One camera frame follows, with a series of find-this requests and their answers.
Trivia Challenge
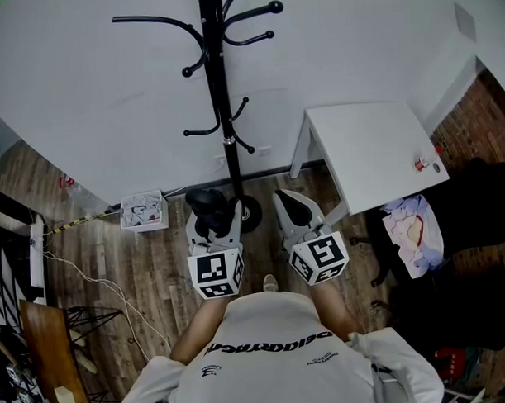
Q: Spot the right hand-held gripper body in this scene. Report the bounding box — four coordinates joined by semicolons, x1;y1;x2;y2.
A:
283;224;350;287

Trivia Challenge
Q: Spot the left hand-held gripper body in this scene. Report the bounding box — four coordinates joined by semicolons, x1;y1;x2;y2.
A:
186;237;246;301

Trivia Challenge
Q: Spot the black metal coat rack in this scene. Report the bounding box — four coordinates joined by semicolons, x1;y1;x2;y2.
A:
111;0;293;239

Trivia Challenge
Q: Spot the person's right forearm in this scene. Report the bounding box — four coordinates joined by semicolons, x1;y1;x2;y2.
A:
316;281;359;344

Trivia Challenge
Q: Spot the person's left forearm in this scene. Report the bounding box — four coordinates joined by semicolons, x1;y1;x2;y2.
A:
168;296;232;367

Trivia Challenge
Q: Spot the black lattice rack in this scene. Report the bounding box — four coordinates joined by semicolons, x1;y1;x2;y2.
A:
0;218;36;327

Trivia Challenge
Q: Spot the white bin with papers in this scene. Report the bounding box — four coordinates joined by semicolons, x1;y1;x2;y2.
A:
119;189;170;236

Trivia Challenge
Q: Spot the white table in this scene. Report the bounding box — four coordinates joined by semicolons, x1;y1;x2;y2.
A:
286;100;453;230

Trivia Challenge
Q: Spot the pile of pale clothes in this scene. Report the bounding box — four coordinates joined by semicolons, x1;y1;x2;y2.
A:
379;193;447;281

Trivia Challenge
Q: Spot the yellow black striped strip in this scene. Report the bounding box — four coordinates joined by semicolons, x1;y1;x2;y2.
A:
51;209;123;235

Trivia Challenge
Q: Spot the white printed t-shirt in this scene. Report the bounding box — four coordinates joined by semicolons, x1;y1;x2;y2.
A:
114;286;447;403

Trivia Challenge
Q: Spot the clear crushed plastic bottle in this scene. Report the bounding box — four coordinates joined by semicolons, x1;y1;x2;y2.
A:
60;173;110;213

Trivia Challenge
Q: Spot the plastic bottle with red cap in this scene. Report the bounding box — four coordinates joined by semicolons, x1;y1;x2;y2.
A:
412;145;444;172

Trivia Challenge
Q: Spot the beige oblong object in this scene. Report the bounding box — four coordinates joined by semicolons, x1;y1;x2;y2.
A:
73;345;99;376
68;327;88;348

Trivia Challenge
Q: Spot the white power strip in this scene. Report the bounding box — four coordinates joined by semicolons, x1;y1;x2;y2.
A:
27;213;50;305

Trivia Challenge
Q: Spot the black office chair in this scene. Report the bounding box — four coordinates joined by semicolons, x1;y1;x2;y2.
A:
345;155;505;360

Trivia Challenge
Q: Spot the red bag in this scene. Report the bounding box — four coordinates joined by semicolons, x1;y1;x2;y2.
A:
432;345;469;377

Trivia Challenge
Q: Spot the brown wooden board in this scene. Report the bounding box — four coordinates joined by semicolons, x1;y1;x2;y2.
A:
18;296;96;403

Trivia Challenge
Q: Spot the white floor cable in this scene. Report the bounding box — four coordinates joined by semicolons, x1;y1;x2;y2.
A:
41;246;173;367

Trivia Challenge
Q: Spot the black wire frame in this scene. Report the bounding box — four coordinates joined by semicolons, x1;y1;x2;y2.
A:
63;304;122;333

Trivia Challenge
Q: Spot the grey wall panel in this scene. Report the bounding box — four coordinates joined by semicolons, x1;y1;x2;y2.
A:
453;0;478;44

